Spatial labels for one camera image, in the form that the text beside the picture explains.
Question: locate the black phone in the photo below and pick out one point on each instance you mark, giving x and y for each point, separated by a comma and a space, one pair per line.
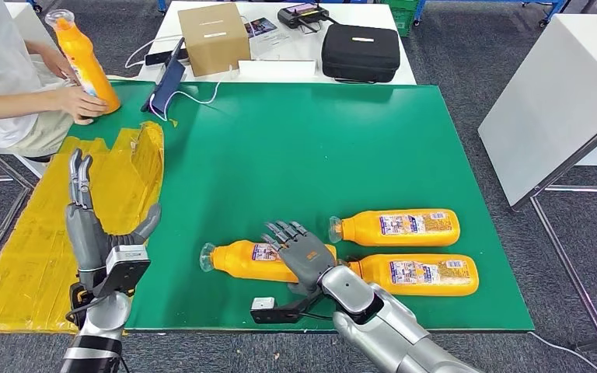
158, 56

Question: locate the yellow taped cardboard sheet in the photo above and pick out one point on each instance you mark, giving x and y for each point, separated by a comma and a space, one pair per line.
30, 247

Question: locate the white side table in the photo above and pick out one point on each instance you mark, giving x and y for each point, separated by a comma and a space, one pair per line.
551, 108

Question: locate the blue tablet cover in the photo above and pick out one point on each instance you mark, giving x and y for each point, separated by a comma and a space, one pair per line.
170, 82

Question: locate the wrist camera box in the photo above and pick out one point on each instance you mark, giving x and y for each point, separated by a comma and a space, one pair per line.
273, 311
126, 267

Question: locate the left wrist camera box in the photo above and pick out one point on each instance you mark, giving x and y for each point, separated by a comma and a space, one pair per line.
126, 267

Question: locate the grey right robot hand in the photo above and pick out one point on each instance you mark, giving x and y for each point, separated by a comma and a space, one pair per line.
306, 257

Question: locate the person's left forearm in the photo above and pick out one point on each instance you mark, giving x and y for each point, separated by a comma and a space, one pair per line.
36, 50

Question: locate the printed leaflet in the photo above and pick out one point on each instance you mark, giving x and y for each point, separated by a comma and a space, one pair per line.
261, 27

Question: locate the orange bottle with clear cap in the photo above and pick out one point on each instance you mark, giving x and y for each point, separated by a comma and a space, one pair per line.
85, 62
463, 283
231, 260
365, 229

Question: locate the black zipped carry case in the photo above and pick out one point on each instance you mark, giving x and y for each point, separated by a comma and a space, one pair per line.
360, 54

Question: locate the grey metal table frame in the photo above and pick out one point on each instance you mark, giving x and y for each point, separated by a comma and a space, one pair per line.
566, 267

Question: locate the person's right forearm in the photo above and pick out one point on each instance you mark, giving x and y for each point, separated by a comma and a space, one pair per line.
15, 105

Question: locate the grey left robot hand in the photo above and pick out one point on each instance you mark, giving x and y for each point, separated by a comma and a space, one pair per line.
85, 231

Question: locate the brown cardboard box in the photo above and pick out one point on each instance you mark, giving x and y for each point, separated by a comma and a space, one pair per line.
213, 41

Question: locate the white table behind person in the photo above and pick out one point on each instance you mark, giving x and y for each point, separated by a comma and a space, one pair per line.
30, 26

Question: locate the person's left hand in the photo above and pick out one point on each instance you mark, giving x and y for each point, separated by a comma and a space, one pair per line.
59, 64

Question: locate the black handheld controller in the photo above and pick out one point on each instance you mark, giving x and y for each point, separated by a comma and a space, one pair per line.
301, 15

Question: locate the grey metal leg frame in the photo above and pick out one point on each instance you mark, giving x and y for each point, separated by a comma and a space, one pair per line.
5, 170

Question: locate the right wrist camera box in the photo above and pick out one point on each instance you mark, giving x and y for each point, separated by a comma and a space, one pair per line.
273, 311

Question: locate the green plastic crate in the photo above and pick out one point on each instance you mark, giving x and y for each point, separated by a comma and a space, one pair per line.
401, 18

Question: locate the person's right hand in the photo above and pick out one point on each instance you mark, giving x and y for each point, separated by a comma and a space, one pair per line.
79, 105

